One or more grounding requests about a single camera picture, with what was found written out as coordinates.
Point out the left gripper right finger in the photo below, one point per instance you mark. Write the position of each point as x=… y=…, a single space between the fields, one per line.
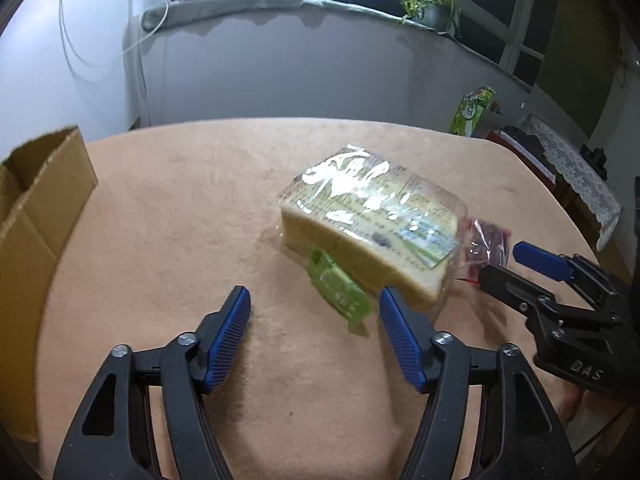
x=518 y=433

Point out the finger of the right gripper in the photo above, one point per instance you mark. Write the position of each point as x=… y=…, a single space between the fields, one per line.
x=543 y=262
x=511 y=289

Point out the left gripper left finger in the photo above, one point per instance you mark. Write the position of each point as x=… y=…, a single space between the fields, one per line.
x=111 y=435

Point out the dark dates packet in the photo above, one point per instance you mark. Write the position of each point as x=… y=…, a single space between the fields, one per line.
x=484 y=243

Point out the green snack packet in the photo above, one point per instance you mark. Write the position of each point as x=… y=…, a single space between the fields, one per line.
x=339 y=290

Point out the right hand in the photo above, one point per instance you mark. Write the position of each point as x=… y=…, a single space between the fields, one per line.
x=570 y=403

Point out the lace covered side table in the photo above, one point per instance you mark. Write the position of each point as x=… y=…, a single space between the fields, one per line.
x=582 y=178

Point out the packaged sliced bread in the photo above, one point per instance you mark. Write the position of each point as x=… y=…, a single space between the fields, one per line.
x=381 y=223

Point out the green carton box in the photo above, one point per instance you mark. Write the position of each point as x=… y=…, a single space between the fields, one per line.
x=470 y=111

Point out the cardboard box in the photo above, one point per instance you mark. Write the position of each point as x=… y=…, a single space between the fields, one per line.
x=45 y=184

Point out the potted spider plant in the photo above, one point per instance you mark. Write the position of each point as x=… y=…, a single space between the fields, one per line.
x=441 y=16

